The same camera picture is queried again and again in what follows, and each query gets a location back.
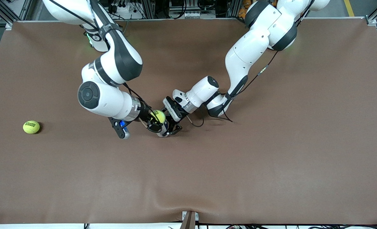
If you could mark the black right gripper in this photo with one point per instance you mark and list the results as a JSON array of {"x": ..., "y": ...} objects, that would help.
[{"x": 145, "y": 114}]

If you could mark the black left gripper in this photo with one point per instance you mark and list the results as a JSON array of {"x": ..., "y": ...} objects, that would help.
[{"x": 174, "y": 122}]

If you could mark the yellow-green tennis ball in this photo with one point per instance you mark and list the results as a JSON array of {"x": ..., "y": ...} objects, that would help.
[
  {"x": 159, "y": 115},
  {"x": 31, "y": 127}
]

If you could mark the blue white tennis ball can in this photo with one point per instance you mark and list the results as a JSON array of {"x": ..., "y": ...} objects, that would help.
[{"x": 164, "y": 131}]

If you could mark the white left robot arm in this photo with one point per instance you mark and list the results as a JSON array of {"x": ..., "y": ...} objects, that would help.
[{"x": 248, "y": 51}]

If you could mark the brown table mat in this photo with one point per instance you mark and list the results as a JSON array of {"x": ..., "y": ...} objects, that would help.
[{"x": 188, "y": 175}]

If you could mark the grey electronics box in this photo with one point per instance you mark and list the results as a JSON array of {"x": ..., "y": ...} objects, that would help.
[{"x": 191, "y": 14}]

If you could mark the white power strip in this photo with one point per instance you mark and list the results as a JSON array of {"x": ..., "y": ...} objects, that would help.
[{"x": 126, "y": 9}]

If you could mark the bag of orange items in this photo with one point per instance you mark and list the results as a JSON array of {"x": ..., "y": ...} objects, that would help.
[{"x": 242, "y": 13}]

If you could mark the grey metal mount bracket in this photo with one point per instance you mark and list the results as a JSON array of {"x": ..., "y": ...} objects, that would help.
[{"x": 190, "y": 221}]

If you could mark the aluminium frame profile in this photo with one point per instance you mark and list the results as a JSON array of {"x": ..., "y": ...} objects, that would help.
[
  {"x": 148, "y": 9},
  {"x": 233, "y": 8}
]

